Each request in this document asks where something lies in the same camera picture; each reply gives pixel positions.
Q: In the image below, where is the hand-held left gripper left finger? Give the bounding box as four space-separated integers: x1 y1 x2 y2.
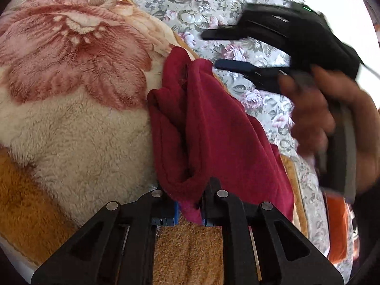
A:
30 188 180 285

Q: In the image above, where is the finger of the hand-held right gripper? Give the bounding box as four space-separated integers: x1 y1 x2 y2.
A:
214 59 287 93
201 24 253 41

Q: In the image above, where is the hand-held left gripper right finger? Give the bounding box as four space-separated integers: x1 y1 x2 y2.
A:
200 176 345 285

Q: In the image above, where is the red sweater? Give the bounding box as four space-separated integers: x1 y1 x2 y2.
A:
147 47 295 225

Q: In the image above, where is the person's right hand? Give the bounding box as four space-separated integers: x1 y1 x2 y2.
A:
278 65 380 197

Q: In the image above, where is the floral bedsheet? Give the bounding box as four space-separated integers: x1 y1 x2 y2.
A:
119 0 360 274

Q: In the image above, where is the brown cream plush blanket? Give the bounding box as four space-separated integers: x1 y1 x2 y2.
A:
0 0 310 285

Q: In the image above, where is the orange fabric item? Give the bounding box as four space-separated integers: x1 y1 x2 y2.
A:
324 190 354 262

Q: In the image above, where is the black cable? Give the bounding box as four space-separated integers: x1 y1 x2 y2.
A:
359 61 380 79

